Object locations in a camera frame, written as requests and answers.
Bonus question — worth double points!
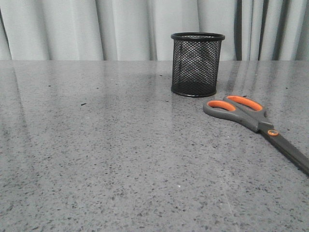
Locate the grey orange scissors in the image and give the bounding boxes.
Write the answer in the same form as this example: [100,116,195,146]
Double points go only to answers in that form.
[203,95,309,175]

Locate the black mesh pen holder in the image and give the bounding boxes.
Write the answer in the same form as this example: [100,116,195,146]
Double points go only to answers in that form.
[171,32,225,97]

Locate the grey curtain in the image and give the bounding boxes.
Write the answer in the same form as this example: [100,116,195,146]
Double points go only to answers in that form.
[0,0,309,60]

